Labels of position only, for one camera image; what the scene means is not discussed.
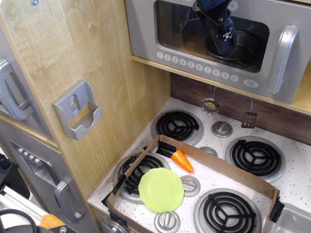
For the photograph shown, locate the front right stove burner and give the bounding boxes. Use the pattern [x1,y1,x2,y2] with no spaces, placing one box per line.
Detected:
[192,188,262,233]

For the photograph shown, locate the black cable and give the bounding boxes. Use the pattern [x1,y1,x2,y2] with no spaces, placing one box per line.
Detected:
[0,209,37,233]

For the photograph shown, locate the grey stove knob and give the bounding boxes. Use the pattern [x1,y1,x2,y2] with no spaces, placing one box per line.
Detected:
[181,175,201,198]
[211,121,233,138]
[154,211,181,233]

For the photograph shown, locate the hanging round toy strainer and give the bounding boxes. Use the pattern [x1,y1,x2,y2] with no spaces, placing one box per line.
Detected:
[201,87,220,115]

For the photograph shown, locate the grey upper fridge handle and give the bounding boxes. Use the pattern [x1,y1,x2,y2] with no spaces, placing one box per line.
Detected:
[0,59,34,121]

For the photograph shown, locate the grey ice dispenser panel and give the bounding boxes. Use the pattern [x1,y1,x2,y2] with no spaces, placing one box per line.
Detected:
[10,141,59,187]

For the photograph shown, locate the back right stove burner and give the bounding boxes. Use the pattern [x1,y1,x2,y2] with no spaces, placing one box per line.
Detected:
[224,136,286,183]

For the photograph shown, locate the grey back stove knob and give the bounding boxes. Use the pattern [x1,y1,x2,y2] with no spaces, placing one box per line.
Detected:
[211,121,233,138]

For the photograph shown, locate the grey fridge handle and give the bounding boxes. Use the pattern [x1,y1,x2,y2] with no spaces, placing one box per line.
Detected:
[0,59,34,121]
[53,181,83,224]

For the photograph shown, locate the back left stove burner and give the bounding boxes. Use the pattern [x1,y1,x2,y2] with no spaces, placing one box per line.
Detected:
[151,110,204,146]

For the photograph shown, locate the orange cloth piece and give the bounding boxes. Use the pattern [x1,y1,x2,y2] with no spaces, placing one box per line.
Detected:
[39,214,64,229]

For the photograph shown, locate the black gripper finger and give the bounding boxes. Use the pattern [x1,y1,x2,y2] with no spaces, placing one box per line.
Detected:
[203,23,237,54]

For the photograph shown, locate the grey oven knob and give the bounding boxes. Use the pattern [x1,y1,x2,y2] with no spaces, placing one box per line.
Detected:
[108,220,128,233]

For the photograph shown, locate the grey small middle knob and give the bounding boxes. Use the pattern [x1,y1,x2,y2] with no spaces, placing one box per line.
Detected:
[200,147,218,157]

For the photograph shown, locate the hanging toy spatula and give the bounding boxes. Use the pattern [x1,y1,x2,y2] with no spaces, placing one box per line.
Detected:
[241,98,257,129]

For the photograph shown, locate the grey centre stove knob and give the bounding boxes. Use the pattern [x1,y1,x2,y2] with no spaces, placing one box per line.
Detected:
[181,175,201,198]

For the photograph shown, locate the green plastic plate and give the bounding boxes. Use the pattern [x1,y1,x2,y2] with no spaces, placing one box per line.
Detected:
[138,167,184,214]

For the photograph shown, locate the steel pot with handles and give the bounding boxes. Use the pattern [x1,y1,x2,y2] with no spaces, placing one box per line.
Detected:
[205,31,259,66]

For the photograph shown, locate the grey wall phone holder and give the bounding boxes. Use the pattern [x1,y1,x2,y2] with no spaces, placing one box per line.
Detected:
[52,80,103,141]

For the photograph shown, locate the steel sink basin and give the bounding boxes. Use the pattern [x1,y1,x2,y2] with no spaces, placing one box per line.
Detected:
[264,203,311,233]

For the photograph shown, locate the grey toy microwave door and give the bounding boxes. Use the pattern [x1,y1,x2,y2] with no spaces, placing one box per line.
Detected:
[125,0,311,104]

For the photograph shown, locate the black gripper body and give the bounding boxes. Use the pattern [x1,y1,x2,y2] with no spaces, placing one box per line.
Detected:
[196,0,233,26]

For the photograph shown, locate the grey front stove knob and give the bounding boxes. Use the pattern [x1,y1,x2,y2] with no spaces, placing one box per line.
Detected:
[154,211,181,233]

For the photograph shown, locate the orange toy carrot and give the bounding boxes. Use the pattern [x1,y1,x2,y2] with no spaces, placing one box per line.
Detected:
[171,150,194,173]

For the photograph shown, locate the brown cardboard frame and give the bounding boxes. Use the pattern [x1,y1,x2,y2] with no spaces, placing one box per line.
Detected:
[102,135,284,233]

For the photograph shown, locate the front left stove burner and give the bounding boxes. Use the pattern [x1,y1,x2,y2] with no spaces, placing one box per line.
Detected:
[113,153,170,204]

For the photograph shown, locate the grey lower fridge handle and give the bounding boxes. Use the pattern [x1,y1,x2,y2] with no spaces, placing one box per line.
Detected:
[53,181,83,224]

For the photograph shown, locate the stove burner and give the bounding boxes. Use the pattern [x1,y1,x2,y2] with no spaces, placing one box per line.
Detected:
[113,153,170,204]
[151,110,204,146]
[192,188,262,233]
[224,136,286,183]

